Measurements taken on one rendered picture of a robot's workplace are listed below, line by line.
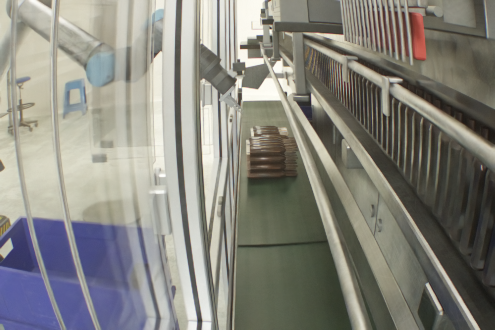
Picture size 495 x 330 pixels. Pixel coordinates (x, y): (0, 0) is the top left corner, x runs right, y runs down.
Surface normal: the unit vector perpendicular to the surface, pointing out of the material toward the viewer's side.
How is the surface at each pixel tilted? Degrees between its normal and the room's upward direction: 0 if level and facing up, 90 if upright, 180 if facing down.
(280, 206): 2
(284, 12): 90
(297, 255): 2
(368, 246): 55
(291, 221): 2
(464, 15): 90
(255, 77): 90
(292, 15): 90
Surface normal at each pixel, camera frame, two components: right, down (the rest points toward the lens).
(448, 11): 0.01, 0.29
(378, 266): -0.84, -0.53
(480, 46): -1.00, 0.03
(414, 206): -0.03, -0.96
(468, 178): -0.54, 0.26
